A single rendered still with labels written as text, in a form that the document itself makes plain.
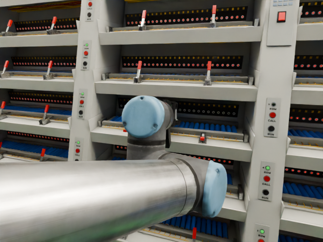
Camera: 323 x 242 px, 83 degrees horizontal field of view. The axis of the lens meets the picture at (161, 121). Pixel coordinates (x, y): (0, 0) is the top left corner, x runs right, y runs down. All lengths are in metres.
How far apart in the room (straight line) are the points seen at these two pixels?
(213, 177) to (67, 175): 0.21
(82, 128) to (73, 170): 0.63
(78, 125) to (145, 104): 0.49
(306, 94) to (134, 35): 0.62
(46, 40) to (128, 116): 0.71
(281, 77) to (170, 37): 0.40
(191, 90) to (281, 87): 0.28
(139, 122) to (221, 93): 0.36
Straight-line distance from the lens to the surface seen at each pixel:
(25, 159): 1.11
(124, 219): 0.20
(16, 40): 1.15
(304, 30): 0.77
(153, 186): 0.22
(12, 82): 1.12
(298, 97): 0.71
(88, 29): 0.89
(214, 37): 0.72
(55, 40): 0.99
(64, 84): 0.90
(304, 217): 0.78
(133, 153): 0.41
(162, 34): 0.75
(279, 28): 0.74
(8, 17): 1.49
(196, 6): 1.00
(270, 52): 0.71
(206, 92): 0.66
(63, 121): 0.97
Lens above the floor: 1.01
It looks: level
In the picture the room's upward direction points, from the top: 5 degrees clockwise
